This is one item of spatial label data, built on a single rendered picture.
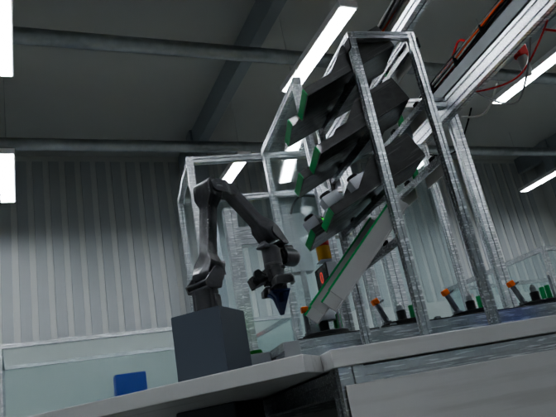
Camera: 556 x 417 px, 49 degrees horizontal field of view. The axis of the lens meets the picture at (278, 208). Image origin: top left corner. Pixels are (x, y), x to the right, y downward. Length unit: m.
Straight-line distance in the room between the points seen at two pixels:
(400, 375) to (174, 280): 9.25
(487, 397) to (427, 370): 0.11
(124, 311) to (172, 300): 0.79
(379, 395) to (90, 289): 9.08
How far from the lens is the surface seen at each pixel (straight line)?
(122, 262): 10.18
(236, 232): 2.98
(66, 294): 9.98
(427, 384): 1.09
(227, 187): 1.75
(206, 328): 1.52
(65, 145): 9.02
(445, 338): 1.12
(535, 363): 1.20
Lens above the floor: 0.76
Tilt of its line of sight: 20 degrees up
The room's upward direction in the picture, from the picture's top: 11 degrees counter-clockwise
